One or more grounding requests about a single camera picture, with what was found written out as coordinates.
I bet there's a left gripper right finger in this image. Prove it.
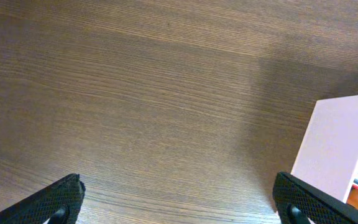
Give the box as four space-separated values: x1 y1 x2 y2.
273 172 358 224

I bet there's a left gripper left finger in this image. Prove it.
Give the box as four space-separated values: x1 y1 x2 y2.
0 174 86 224

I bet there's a white cardboard box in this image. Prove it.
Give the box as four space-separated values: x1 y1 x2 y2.
291 95 358 210

